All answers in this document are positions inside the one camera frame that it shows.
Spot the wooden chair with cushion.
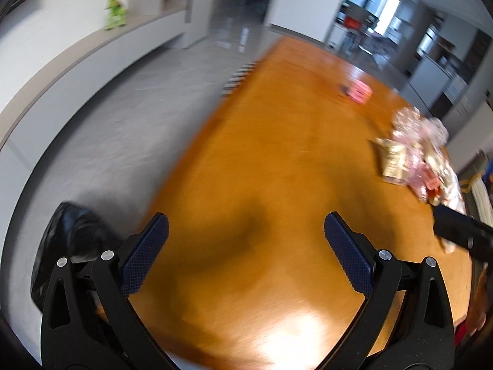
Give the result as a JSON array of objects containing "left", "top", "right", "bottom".
[{"left": 460, "top": 171, "right": 493, "bottom": 227}]

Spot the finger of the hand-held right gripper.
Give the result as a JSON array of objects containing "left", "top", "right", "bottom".
[{"left": 433, "top": 205, "right": 474, "bottom": 248}]

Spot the black trash bag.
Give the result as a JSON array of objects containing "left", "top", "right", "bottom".
[{"left": 30, "top": 201, "right": 126, "bottom": 311}]

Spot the clear plastic bag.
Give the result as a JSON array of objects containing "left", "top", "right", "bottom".
[{"left": 391, "top": 107, "right": 450, "bottom": 152}]

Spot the beige snack packet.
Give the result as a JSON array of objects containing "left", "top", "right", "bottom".
[{"left": 375, "top": 138, "right": 411, "bottom": 184}]

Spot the person's right hand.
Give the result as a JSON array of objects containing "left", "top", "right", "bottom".
[{"left": 467, "top": 269, "right": 490, "bottom": 334}]

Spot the colourful block toy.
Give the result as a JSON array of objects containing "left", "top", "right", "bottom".
[{"left": 339, "top": 79, "right": 372, "bottom": 104}]

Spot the green dinosaur toy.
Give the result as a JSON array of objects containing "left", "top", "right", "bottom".
[{"left": 105, "top": 0, "right": 128, "bottom": 31}]

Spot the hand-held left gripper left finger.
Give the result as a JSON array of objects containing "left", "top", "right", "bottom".
[{"left": 40, "top": 213, "right": 178, "bottom": 370}]

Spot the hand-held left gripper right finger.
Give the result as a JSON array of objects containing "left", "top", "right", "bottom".
[{"left": 324, "top": 211, "right": 456, "bottom": 370}]

